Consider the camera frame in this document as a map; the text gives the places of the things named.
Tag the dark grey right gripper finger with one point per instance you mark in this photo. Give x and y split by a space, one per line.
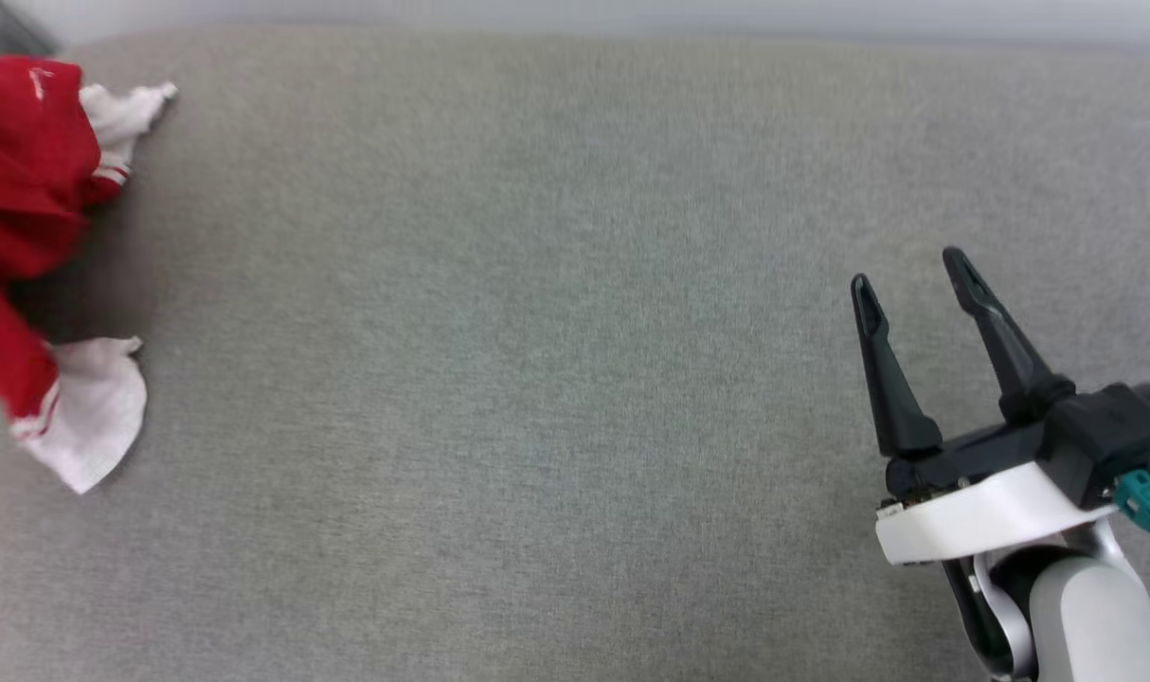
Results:
1006 355
892 398

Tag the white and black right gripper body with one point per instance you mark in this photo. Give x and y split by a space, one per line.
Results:
982 516

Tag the red Bulls jersey white trim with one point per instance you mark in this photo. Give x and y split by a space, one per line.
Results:
26 161

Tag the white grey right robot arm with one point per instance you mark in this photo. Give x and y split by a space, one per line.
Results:
1087 616

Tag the grey fabric sofa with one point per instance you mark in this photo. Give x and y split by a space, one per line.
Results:
537 379

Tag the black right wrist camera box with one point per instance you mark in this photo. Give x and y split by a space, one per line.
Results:
1110 436

